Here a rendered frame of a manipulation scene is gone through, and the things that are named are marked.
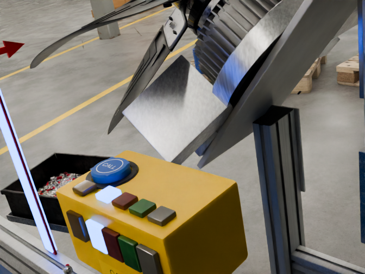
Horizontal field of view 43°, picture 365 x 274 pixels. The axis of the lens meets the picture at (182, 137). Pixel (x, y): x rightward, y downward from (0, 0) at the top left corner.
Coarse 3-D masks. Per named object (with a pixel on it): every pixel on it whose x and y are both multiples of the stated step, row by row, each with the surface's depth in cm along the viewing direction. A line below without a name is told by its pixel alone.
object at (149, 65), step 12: (156, 36) 97; (156, 48) 95; (168, 48) 91; (144, 60) 99; (156, 60) 93; (144, 72) 96; (132, 84) 101; (144, 84) 94; (132, 96) 97; (120, 108) 101; (120, 120) 96; (108, 132) 98
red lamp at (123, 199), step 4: (124, 192) 42; (120, 196) 42; (124, 196) 42; (128, 196) 42; (132, 196) 42; (136, 196) 41; (112, 200) 42; (116, 200) 41; (120, 200) 41; (124, 200) 41; (128, 200) 41; (132, 200) 41; (136, 200) 41; (112, 204) 42; (116, 204) 41; (120, 204) 41; (124, 204) 41; (128, 204) 41; (132, 204) 41; (120, 208) 41; (124, 208) 41
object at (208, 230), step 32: (128, 160) 50; (160, 160) 48; (64, 192) 46; (96, 192) 45; (128, 192) 43; (160, 192) 42; (192, 192) 41; (224, 192) 41; (128, 224) 39; (192, 224) 38; (224, 224) 42; (96, 256) 46; (160, 256) 37; (192, 256) 39; (224, 256) 42
